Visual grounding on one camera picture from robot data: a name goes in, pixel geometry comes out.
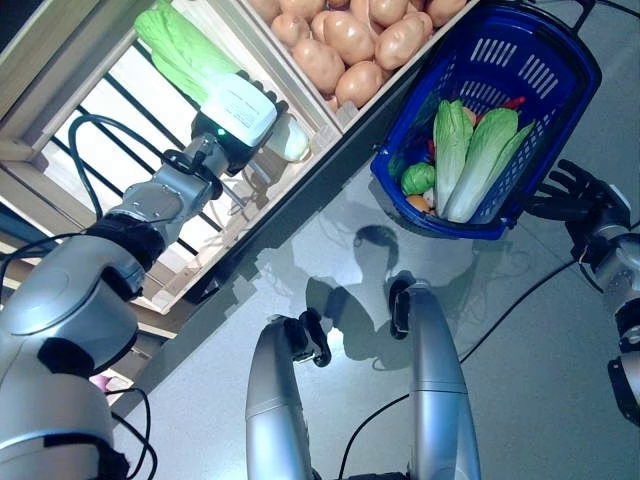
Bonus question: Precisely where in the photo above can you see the green bell pepper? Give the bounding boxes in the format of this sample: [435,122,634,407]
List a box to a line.
[400,162,437,197]

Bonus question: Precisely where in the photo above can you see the silver right robot leg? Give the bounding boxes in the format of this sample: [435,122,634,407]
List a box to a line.
[388,271,482,480]

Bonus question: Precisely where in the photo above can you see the wooden slatted crate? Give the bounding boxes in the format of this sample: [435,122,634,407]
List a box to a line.
[237,0,481,136]
[0,0,346,316]

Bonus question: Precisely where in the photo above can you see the blue plastic shopping basket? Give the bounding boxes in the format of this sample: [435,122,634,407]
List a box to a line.
[369,0,604,241]

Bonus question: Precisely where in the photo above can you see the silver robot leg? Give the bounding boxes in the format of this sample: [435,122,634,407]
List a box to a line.
[388,271,482,480]
[245,308,332,480]

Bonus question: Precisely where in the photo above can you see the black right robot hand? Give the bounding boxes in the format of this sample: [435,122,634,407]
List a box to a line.
[524,159,632,237]

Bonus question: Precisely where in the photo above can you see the napa cabbage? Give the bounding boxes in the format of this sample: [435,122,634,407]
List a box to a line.
[133,0,311,164]
[444,107,537,224]
[432,98,475,214]

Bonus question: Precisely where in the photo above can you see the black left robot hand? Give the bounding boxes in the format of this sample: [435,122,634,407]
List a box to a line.
[219,73,290,175]

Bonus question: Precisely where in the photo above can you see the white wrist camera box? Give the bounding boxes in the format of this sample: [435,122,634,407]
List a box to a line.
[197,74,279,150]

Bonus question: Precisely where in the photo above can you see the brown potato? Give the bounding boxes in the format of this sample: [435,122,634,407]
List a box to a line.
[333,60,385,109]
[292,38,347,96]
[322,10,376,66]
[424,0,469,29]
[374,17,426,71]
[367,0,409,29]

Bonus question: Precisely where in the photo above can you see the silver left robot leg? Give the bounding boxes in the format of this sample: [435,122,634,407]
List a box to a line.
[245,308,332,480]

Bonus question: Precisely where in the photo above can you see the black robot pelvis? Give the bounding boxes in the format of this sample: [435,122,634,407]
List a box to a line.
[309,469,416,480]

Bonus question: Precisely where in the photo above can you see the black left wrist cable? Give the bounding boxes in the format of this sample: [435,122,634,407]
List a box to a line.
[64,113,174,224]

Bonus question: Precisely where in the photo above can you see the wooden vegetable display shelf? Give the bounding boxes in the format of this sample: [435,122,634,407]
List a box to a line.
[0,0,481,409]

